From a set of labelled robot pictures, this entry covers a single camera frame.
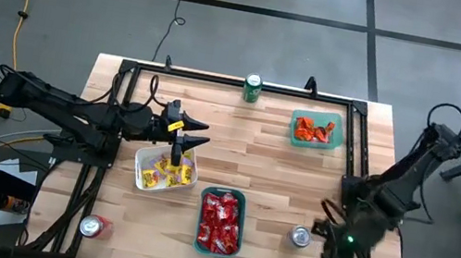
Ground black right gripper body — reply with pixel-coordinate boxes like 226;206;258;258
306;217;361;258

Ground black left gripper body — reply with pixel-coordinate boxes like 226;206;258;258
144;96;193;167

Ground silver soda can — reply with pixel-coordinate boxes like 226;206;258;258
285;223;314;250

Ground white plastic bin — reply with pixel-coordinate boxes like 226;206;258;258
129;139;204;201

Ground red Skittles candy pack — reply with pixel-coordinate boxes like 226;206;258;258
212;219;233;239
228;206;245;228
213;204;235;224
205;226;222;240
198;208;218;230
222;239;240;256
219;191;242;211
195;227;214;249
207;236;227;254
202;192;224;213
226;224;243;244

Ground green Sprite can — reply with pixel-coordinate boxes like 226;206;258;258
241;72;265;105

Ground dark teal plastic bin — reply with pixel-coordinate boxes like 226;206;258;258
190;183;252;258

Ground light translucent teal bin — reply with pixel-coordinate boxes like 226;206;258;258
286;105;349;156

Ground red soda can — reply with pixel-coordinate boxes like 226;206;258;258
77;212;116;242

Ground dark cylinder with orange label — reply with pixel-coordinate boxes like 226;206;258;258
0;191;33;217

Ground black aluminium table frame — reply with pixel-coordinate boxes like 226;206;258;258
21;45;439;258

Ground thin black cable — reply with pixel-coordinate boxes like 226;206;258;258
151;0;190;67

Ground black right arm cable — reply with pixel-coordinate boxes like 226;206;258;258
424;100;461;141

